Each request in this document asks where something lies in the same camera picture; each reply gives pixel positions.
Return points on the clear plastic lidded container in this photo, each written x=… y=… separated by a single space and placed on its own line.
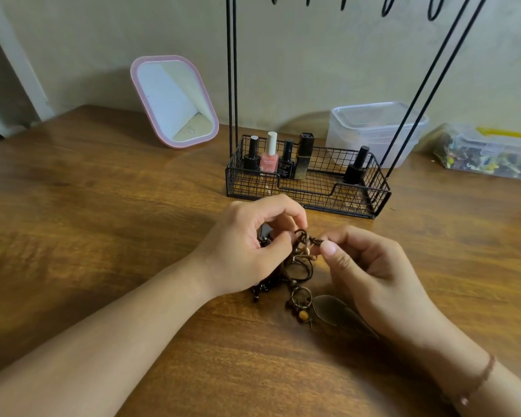
x=373 y=125

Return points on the person's left forearm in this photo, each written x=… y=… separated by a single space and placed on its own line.
x=104 y=338

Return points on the pink nail polish bottle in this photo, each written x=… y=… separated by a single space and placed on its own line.
x=269 y=160

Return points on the black beaded jewelry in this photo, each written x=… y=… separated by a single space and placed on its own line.
x=260 y=290

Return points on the pink framed table mirror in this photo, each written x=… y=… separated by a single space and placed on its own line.
x=173 y=99

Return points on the person's right forearm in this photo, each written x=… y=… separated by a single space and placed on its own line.
x=469 y=369

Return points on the person's left hand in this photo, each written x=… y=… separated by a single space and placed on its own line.
x=238 y=251

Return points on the person's left thumb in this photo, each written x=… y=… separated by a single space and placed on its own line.
x=278 y=245

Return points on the black and gold bottle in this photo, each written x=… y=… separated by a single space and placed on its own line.
x=304 y=156

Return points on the person's right hand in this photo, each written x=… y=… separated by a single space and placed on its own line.
x=382 y=282

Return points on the person's right thumb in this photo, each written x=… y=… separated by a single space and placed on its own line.
x=336 y=262

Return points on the clear box of colourful items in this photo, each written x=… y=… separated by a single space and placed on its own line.
x=486 y=154

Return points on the black nail polish bottle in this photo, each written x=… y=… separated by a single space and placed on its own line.
x=252 y=154
x=287 y=162
x=357 y=169

